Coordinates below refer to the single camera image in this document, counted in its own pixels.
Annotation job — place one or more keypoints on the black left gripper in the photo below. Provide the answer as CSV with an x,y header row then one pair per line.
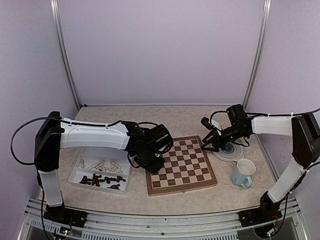
x,y
152,169

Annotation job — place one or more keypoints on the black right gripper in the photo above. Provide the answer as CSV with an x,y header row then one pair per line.
x,y
215,139

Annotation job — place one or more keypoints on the white plastic divided tray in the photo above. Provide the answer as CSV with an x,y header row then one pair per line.
x,y
93,155

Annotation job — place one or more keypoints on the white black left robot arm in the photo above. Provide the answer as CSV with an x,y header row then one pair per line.
x,y
58,133

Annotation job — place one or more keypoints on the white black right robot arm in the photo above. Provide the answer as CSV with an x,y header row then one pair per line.
x,y
291,141

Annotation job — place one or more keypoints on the wooden chess board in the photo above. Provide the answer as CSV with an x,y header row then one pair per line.
x,y
186,168

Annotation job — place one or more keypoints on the light chess pieces pile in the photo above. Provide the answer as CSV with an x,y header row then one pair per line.
x,y
108,167

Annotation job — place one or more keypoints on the dark chess pieces pile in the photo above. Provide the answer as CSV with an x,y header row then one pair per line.
x,y
96,181

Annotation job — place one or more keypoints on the lone white chess piece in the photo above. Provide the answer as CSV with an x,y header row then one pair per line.
x,y
82,164

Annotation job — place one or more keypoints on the blue spiral ceramic plate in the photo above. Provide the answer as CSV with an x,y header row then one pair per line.
x,y
233,152

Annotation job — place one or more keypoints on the light blue ceramic mug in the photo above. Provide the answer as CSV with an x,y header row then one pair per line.
x,y
242,174

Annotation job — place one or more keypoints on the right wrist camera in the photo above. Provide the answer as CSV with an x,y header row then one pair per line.
x,y
210,124

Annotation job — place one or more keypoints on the rear aluminium frame rail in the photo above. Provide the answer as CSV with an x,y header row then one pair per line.
x,y
157,104

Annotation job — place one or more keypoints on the right aluminium frame post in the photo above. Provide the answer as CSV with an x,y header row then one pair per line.
x,y
258,52

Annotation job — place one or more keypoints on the aluminium frame post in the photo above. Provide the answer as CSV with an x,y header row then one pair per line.
x,y
258,52
54,5

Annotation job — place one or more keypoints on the front aluminium rail base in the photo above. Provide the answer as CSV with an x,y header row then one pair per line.
x,y
98,225

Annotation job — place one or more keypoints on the left aluminium frame post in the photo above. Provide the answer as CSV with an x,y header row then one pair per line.
x,y
54,5

